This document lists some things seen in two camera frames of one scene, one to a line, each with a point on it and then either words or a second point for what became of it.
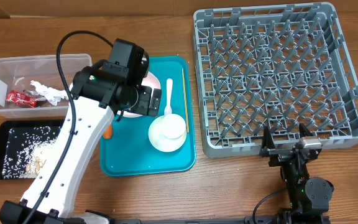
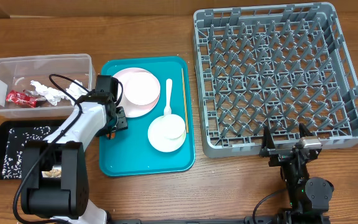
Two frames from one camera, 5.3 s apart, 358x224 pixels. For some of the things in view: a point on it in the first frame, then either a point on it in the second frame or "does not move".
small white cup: x=173 y=126 does not move
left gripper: x=143 y=106 -> x=122 y=122
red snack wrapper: x=26 y=98 does not move
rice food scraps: x=27 y=151 does not move
